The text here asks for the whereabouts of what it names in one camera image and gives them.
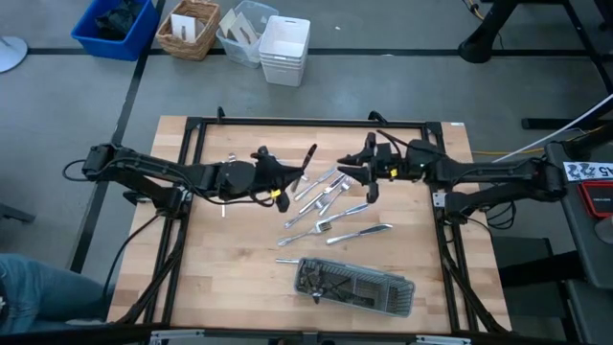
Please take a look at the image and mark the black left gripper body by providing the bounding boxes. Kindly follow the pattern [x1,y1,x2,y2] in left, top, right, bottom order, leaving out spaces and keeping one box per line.
[248,146,292,215]

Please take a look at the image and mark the black floor cable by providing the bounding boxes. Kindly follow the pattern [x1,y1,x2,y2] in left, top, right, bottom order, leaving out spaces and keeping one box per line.
[102,215,162,293]

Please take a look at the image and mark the white cable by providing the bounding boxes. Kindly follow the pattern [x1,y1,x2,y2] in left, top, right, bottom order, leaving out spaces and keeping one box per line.
[491,93,613,164]

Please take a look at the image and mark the black table foot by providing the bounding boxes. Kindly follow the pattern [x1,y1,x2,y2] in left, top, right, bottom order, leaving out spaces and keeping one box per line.
[497,237,588,289]

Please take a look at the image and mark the red black device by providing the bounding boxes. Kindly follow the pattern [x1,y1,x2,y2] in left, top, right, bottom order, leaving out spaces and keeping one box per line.
[577,180,613,220]

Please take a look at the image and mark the black metal table frame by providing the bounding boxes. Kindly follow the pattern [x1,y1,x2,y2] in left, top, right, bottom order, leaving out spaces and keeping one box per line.
[107,114,513,336]

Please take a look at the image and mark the black metal bar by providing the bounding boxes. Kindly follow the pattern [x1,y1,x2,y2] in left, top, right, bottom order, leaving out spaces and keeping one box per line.
[520,117,613,131]

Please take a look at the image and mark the blue plastic bin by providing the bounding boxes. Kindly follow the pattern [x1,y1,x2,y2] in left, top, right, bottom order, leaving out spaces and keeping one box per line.
[70,0,162,62]

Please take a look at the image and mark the white label card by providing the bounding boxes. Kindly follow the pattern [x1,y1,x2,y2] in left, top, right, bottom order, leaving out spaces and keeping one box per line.
[170,12,199,44]

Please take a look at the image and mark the clear plastic bin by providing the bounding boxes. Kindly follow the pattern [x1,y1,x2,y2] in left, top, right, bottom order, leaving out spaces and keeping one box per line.
[215,0,281,69]

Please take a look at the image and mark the yellow cable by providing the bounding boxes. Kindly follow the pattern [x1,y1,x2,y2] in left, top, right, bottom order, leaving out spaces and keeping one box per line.
[471,149,547,158]

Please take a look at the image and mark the black stand base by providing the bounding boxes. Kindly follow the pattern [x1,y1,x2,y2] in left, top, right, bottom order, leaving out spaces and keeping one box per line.
[457,0,517,65]

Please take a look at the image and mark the dark grey side table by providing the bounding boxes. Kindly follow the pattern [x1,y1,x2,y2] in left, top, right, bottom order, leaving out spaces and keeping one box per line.
[544,125,613,291]

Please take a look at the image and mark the wicker basket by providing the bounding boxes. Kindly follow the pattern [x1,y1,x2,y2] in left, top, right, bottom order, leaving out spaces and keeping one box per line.
[155,0,222,62]

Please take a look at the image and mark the grey mesh cutlery basket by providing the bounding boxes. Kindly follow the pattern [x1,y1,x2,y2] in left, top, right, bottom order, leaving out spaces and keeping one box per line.
[292,256,417,319]

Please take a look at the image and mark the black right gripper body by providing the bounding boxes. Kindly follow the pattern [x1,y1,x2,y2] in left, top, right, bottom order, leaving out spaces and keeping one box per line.
[366,132,408,204]

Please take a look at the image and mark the black cloth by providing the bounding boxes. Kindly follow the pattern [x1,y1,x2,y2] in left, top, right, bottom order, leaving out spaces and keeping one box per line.
[94,0,146,42]

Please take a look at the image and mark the person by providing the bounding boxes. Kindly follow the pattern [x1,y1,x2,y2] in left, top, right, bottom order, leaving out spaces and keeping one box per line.
[0,252,115,336]

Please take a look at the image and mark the white round floor base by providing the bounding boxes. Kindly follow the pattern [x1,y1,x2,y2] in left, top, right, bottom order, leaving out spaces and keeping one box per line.
[0,35,29,75]

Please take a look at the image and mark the stacked white plastic bins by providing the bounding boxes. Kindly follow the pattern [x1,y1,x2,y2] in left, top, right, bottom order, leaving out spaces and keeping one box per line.
[258,14,311,88]

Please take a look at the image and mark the grey metal foot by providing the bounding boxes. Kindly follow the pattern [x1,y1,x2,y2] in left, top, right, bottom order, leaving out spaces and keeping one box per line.
[0,202,37,225]

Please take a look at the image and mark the white printed label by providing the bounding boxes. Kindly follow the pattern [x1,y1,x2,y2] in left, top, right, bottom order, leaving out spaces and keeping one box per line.
[563,161,613,183]

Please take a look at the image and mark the beige cardboard card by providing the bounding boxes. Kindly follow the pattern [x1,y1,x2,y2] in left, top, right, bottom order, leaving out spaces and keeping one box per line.
[218,8,261,47]

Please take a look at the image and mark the silver metal bracket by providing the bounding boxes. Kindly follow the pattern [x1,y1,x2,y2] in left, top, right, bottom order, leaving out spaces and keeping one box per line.
[415,333,473,345]
[148,328,208,345]

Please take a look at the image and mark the grey round disc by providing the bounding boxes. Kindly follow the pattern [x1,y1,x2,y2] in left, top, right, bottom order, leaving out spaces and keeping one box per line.
[594,215,613,246]

